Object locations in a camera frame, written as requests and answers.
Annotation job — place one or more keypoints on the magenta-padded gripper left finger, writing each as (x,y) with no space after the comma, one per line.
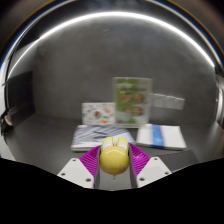
(78,171)

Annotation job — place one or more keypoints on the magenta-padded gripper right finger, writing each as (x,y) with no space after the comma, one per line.
(151,170)

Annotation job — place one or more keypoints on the yellow computer mouse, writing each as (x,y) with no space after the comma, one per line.
(114,160)

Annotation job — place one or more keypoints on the striped grey booklet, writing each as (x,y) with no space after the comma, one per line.
(90,136)

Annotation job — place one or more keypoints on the white book with blue band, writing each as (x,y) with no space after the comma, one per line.
(166,136)

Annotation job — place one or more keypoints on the small white colourful card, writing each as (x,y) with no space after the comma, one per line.
(97,114)

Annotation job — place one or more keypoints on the green standing picture board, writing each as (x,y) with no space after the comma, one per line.
(132,101)

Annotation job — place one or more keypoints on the black flat panel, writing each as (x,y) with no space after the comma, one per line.
(20,95)

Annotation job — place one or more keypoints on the row of white wall sockets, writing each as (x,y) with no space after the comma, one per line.
(168,101)

